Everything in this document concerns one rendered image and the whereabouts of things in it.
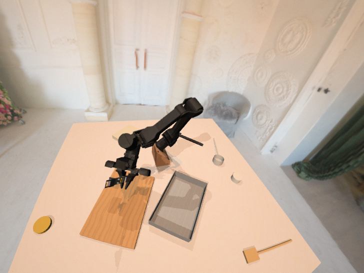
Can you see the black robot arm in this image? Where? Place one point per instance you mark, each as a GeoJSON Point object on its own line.
{"type": "Point", "coordinates": [147, 137]}

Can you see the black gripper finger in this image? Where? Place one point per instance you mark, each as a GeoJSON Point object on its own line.
{"type": "Point", "coordinates": [121, 174]}
{"type": "Point", "coordinates": [129, 179]}

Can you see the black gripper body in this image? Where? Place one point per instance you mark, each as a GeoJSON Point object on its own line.
{"type": "Point", "coordinates": [142, 171]}

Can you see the dark grey rectangular tin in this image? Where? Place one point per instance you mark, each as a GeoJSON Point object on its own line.
{"type": "Point", "coordinates": [179, 206]}

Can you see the orange flat round disc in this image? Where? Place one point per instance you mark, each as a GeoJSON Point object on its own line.
{"type": "Point", "coordinates": [42, 225]}

